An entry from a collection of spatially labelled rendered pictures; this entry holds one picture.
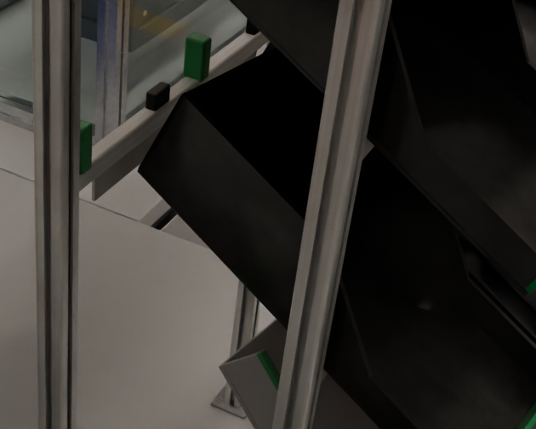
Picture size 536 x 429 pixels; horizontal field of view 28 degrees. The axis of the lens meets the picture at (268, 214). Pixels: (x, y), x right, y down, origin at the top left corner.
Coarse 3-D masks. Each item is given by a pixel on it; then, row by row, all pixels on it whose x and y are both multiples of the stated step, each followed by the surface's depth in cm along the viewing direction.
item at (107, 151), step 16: (224, 48) 81; (240, 48) 81; (256, 48) 84; (224, 64) 79; (192, 80) 76; (208, 80) 77; (176, 96) 73; (144, 112) 71; (160, 112) 72; (128, 128) 69; (144, 128) 70; (96, 144) 67; (112, 144) 67; (128, 144) 69; (368, 144) 56; (96, 160) 66; (112, 160) 68; (80, 176) 64; (96, 176) 66
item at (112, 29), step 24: (120, 0) 137; (120, 24) 139; (120, 48) 141; (96, 72) 144; (120, 72) 144; (96, 96) 146; (120, 96) 146; (24, 120) 154; (96, 120) 148; (120, 120) 148
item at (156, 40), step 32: (0, 0) 147; (96, 0) 140; (160, 0) 150; (192, 0) 159; (224, 0) 170; (0, 32) 150; (96, 32) 142; (128, 32) 145; (160, 32) 153; (224, 32) 174; (0, 64) 152; (128, 64) 148; (160, 64) 157; (0, 96) 156; (32, 96) 153; (128, 96) 151
